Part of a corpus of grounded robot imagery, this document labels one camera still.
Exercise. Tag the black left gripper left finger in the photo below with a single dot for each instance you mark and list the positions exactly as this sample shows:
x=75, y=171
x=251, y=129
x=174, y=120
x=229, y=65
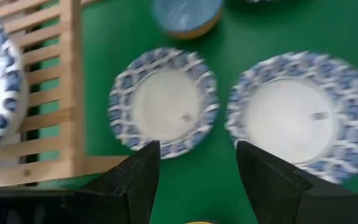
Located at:
x=135, y=186

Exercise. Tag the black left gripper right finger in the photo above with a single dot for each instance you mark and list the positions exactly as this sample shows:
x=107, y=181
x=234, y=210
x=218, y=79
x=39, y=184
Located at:
x=266, y=186

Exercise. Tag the teal patterned ceramic bowl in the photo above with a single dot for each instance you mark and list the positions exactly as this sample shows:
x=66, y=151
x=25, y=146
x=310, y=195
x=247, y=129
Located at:
x=185, y=14

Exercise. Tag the dark blue patterned bowl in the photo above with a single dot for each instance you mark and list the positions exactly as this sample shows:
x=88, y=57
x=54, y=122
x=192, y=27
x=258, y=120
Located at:
x=258, y=1

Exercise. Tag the wooden slatted shelf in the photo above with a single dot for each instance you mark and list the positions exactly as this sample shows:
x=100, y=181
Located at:
x=70, y=93

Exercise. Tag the green table mat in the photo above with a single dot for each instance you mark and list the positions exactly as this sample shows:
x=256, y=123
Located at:
x=197, y=186

